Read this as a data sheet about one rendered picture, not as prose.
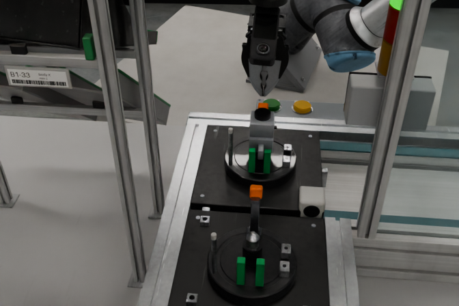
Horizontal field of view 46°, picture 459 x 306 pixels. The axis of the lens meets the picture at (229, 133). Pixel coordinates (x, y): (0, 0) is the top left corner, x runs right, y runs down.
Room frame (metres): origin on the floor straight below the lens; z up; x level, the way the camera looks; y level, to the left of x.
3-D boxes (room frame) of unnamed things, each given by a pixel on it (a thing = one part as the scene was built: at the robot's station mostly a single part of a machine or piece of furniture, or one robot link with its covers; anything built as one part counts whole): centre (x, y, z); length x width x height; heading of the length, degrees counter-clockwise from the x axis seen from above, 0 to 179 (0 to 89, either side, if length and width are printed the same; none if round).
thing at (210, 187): (0.81, -0.06, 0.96); 0.24 x 0.24 x 0.02; 84
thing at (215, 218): (0.56, -0.04, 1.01); 0.24 x 0.24 x 0.13; 84
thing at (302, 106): (1.02, -0.17, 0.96); 0.04 x 0.04 x 0.02
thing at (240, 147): (0.81, -0.06, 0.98); 0.14 x 0.14 x 0.02
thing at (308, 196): (0.70, -0.15, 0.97); 0.05 x 0.05 x 0.04; 84
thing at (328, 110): (1.02, -0.17, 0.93); 0.21 x 0.07 x 0.06; 84
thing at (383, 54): (0.67, -0.24, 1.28); 0.05 x 0.05 x 0.05
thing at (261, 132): (0.80, -0.06, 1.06); 0.08 x 0.04 x 0.07; 175
